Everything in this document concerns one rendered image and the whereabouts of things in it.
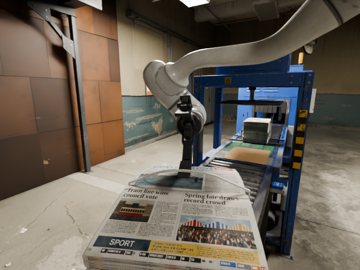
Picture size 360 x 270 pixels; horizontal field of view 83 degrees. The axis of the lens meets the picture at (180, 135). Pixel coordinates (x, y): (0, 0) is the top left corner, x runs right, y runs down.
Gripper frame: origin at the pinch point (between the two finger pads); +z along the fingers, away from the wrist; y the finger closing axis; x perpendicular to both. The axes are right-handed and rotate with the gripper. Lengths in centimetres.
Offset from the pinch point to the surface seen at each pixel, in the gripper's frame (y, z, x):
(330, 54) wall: -68, -785, -442
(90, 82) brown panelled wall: -8, -312, 202
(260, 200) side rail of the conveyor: 56, -63, -36
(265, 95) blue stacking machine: 25, -352, -114
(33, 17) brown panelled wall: -98, -243, 230
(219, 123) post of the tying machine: 43, -203, -22
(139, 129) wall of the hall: 111, -434, 162
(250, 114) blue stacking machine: 61, -358, -92
